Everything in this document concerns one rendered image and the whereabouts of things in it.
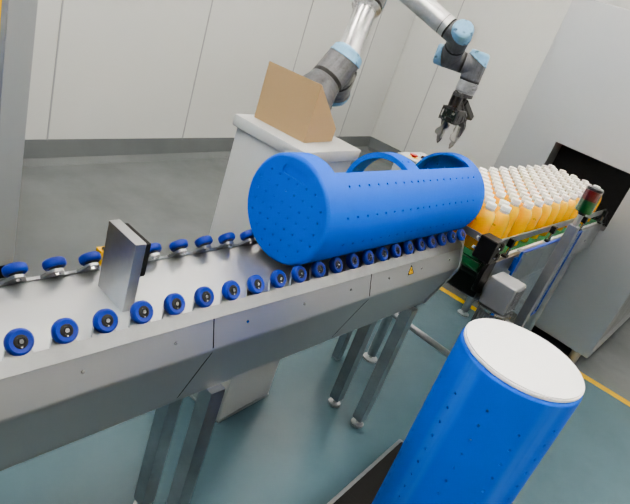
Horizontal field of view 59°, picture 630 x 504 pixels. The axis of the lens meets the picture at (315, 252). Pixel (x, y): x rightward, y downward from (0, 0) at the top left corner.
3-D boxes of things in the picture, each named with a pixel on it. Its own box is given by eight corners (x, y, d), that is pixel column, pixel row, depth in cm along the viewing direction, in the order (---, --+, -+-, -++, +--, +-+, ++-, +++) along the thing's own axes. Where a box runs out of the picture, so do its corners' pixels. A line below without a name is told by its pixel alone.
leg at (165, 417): (128, 504, 178) (167, 350, 152) (144, 496, 182) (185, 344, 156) (138, 518, 175) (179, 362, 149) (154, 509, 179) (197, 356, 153)
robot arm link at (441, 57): (443, 32, 200) (472, 42, 200) (435, 50, 211) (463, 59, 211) (437, 50, 199) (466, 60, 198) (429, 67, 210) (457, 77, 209)
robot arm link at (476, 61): (469, 46, 207) (490, 54, 207) (456, 76, 212) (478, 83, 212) (470, 47, 200) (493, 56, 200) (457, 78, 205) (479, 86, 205)
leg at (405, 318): (347, 421, 244) (400, 304, 218) (355, 417, 248) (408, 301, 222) (357, 430, 241) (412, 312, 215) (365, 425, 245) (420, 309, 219)
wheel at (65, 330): (46, 321, 95) (51, 320, 93) (72, 315, 98) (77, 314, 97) (51, 347, 95) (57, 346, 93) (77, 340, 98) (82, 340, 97)
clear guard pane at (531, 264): (469, 350, 239) (521, 253, 218) (534, 311, 297) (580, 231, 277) (470, 350, 238) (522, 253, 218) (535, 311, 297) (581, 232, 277)
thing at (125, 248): (97, 285, 116) (108, 220, 110) (115, 282, 119) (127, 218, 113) (122, 312, 111) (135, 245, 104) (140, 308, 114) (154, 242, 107)
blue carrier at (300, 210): (235, 234, 153) (261, 134, 142) (404, 209, 219) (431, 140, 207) (308, 286, 138) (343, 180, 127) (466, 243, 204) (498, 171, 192)
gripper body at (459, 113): (436, 119, 213) (449, 88, 208) (447, 120, 220) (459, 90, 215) (453, 126, 209) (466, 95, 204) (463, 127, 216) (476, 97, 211)
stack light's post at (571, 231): (452, 428, 263) (568, 223, 217) (456, 425, 266) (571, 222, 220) (459, 434, 261) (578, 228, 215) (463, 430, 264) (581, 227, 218)
